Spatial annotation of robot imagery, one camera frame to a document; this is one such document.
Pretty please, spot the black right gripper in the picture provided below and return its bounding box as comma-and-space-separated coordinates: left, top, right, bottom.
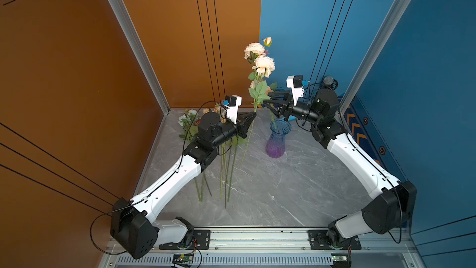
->
265, 91, 324, 127

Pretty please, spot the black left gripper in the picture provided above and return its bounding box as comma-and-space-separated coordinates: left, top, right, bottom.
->
208, 111, 254, 151

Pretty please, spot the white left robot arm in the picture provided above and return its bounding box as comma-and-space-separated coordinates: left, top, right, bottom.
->
110, 112, 257, 259

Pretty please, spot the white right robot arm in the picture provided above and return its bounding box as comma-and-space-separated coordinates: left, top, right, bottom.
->
264, 89, 417, 249

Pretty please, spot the purple blue glass vase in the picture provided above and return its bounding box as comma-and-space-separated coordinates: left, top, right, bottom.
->
265, 119, 291, 158

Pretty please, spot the peach flower bunch stem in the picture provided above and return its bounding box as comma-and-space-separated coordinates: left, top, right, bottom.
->
202, 103, 239, 208

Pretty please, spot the left circuit board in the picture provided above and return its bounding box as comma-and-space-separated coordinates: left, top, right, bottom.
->
171, 253, 195, 268

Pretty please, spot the circuit board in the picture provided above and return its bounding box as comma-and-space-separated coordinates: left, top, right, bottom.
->
171, 253, 195, 268
330, 254, 352, 268

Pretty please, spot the right circuit board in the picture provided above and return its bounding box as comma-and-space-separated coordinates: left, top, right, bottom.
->
330, 254, 352, 268

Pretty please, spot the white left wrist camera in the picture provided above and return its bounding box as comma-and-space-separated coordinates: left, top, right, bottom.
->
222, 95, 242, 124

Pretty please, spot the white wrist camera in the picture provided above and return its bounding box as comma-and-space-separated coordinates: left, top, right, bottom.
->
222, 95, 242, 124
286, 75, 304, 105

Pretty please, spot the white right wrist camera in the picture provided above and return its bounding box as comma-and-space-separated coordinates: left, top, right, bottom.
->
286, 75, 304, 105

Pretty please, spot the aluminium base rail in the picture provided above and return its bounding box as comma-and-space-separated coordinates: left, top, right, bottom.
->
99, 227, 425, 268

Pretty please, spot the aluminium corner post left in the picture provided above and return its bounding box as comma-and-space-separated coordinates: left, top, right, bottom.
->
108, 0, 171, 115

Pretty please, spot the aluminium corner post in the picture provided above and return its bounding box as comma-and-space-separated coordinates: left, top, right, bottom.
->
108, 0, 171, 115
339, 0, 412, 114

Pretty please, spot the aluminium corner post right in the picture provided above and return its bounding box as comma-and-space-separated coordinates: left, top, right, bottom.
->
339, 0, 412, 114

